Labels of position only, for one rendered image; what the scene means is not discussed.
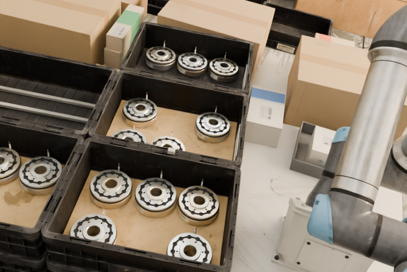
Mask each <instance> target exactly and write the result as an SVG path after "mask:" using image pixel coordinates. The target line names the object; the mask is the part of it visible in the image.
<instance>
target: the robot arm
mask: <svg viewBox="0 0 407 272"><path fill-rule="evenodd" d="M367 57H368V59H369V61H370V63H371V64H370V66H369V70H368V73H367V75H366V79H365V83H364V85H363V88H362V92H361V95H360V98H359V101H358V104H357V108H356V111H355V113H354V117H353V119H352V123H351V126H350V127H341V128H339V129H338V130H337V131H336V133H335V136H334V139H333V141H332V142H331V148H330V150H329V153H328V157H327V159H326V163H325V166H324V169H323V172H322V175H321V178H320V180H319V181H318V183H317V184H316V185H315V187H314V188H313V189H312V191H311V192H310V194H309V195H308V197H307V199H306V202H305V204H306V205H308V206H310V207H312V208H313V209H312V211H311V214H310V217H309V221H308V224H307V231H308V233H309V235H311V236H313V237H315V238H318V239H320V240H322V241H325V242H327V243H329V244H330V245H336V246H338V247H341V248H344V249H346V250H349V251H352V252H354V253H357V254H360V255H362V256H365V257H368V258H370V259H372V260H375V261H377V262H380V263H383V264H385V265H389V266H390V267H394V272H407V217H406V218H404V219H403V220H402V221H398V220H396V219H393V218H390V217H387V216H384V215H382V214H378V213H376V212H373V211H372V210H373V207H374V204H375V200H376V197H377V193H378V190H379V187H384V188H387V189H390V190H393V191H396V192H399V193H402V194H405V195H407V134H406V135H404V136H401V137H399V138H398V139H397V140H396V141H395V142H394V143H393V140H394V136H395V133H396V130H397V126H398V124H399V120H400V116H401V113H402V110H403V106H404V103H405V100H406V96H407V5H405V6H403V7H402V8H400V9H398V10H397V11H396V12H395V13H393V14H392V15H391V16H390V17H389V18H388V19H387V20H386V21H385V22H384V23H383V25H382V26H381V27H380V28H379V30H378V31H377V33H376V34H375V36H374V38H373V39H372V43H371V45H370V48H369V51H368V55H367Z"/></svg>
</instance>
